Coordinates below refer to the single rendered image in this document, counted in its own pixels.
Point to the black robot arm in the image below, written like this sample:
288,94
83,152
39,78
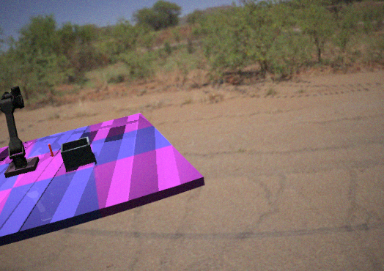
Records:
8,103

